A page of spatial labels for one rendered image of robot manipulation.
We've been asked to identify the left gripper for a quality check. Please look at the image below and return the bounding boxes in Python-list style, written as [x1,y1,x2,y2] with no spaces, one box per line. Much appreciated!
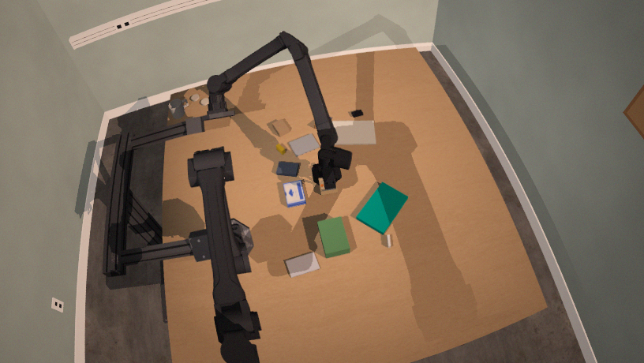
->
[312,164,342,185]

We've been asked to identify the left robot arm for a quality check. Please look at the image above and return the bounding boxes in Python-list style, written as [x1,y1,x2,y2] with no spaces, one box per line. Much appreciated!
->
[207,31,352,190]

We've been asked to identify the dark grey mug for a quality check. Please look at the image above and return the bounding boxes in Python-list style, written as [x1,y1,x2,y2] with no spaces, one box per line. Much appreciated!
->
[168,99,189,119]

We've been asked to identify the blue and white cardboard box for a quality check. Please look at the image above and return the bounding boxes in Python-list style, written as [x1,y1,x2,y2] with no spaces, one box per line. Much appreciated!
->
[283,180,306,208]

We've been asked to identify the teal flat rectangular block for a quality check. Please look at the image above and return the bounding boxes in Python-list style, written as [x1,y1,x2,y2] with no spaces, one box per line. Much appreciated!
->
[356,182,408,234]

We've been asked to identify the green rectangular block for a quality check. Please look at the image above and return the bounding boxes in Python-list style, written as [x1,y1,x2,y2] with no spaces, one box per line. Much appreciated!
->
[317,216,350,259]

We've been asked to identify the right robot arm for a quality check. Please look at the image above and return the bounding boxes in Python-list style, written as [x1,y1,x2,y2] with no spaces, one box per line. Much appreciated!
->
[187,148,261,363]

